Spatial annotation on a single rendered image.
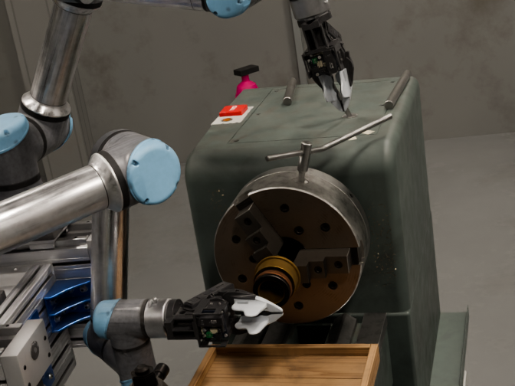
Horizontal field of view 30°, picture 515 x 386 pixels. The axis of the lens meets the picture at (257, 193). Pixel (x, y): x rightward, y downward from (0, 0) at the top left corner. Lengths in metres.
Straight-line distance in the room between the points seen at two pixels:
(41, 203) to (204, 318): 0.36
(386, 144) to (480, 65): 3.87
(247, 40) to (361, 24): 0.69
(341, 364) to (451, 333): 0.81
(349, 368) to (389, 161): 0.44
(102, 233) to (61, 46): 0.49
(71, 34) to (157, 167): 0.54
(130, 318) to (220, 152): 0.51
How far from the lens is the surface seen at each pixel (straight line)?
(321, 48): 1.95
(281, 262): 1.89
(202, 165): 2.15
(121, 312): 1.84
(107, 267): 1.94
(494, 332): 3.83
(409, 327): 2.20
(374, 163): 2.05
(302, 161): 1.94
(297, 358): 2.02
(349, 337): 2.13
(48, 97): 2.26
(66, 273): 2.23
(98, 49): 6.16
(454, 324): 2.79
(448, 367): 2.60
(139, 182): 1.73
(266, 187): 1.95
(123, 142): 1.79
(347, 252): 1.94
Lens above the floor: 1.90
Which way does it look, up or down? 20 degrees down
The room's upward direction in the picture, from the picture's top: 9 degrees counter-clockwise
